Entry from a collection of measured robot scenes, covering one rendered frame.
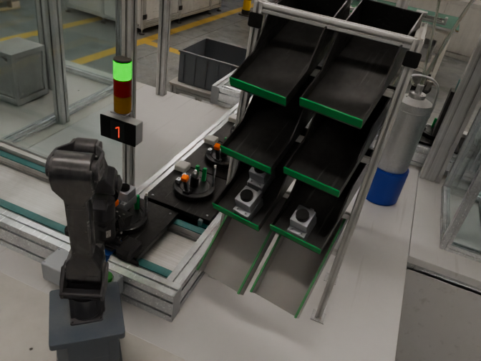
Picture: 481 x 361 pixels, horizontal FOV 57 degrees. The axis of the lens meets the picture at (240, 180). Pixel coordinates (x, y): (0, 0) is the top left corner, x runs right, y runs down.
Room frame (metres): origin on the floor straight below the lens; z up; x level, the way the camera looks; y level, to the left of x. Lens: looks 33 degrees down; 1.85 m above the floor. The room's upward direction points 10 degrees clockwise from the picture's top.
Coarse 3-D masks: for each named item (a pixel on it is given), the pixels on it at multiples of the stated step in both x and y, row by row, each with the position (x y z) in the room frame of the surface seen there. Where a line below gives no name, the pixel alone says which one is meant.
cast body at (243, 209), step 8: (240, 192) 0.85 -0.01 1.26; (248, 192) 0.84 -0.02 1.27; (256, 192) 0.85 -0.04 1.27; (240, 200) 0.83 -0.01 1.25; (248, 200) 0.83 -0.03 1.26; (256, 200) 0.84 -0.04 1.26; (240, 208) 0.84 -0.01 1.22; (248, 208) 0.82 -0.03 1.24; (256, 208) 0.85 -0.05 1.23; (240, 216) 0.83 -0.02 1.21; (248, 216) 0.82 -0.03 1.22
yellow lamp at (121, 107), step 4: (116, 100) 1.14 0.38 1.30; (120, 100) 1.14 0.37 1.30; (124, 100) 1.14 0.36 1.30; (128, 100) 1.15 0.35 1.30; (116, 104) 1.14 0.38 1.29; (120, 104) 1.14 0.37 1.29; (124, 104) 1.14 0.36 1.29; (128, 104) 1.15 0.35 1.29; (116, 108) 1.14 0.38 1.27; (120, 108) 1.14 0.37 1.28; (124, 108) 1.14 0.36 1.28; (128, 108) 1.15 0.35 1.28; (120, 112) 1.14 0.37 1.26; (124, 112) 1.14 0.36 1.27; (128, 112) 1.15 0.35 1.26
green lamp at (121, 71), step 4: (116, 64) 1.14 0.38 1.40; (120, 64) 1.14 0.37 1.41; (124, 64) 1.14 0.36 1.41; (128, 64) 1.15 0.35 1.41; (116, 68) 1.14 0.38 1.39; (120, 68) 1.14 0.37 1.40; (124, 68) 1.14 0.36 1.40; (128, 68) 1.15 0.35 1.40; (116, 72) 1.14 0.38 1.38; (120, 72) 1.14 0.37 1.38; (124, 72) 1.14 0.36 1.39; (128, 72) 1.15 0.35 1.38; (116, 76) 1.14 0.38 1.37; (120, 76) 1.14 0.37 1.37; (124, 76) 1.14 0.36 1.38; (128, 76) 1.15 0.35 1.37; (120, 80) 1.14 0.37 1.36; (124, 80) 1.14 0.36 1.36; (128, 80) 1.15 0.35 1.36
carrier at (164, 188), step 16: (176, 176) 1.30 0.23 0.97; (192, 176) 1.24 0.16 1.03; (208, 176) 1.34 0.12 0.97; (160, 192) 1.19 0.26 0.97; (176, 192) 1.19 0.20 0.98; (192, 192) 1.20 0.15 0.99; (208, 192) 1.21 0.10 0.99; (176, 208) 1.12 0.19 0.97; (192, 208) 1.13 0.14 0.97; (208, 208) 1.15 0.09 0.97; (208, 224) 1.09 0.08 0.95
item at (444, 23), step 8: (352, 0) 6.08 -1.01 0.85; (376, 0) 6.58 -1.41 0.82; (408, 8) 6.39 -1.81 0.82; (416, 8) 6.49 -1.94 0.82; (264, 16) 6.30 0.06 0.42; (424, 16) 5.73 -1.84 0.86; (432, 16) 5.74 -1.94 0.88; (440, 16) 6.17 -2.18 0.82; (448, 16) 6.26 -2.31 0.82; (432, 24) 5.57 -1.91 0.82; (440, 24) 5.66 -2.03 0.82; (448, 24) 5.74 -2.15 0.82; (440, 32) 5.57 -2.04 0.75; (448, 32) 5.54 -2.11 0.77; (456, 32) 5.48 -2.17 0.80; (432, 56) 6.28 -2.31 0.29; (440, 56) 5.53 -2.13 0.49; (432, 72) 5.54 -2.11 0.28; (424, 88) 5.53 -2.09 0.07
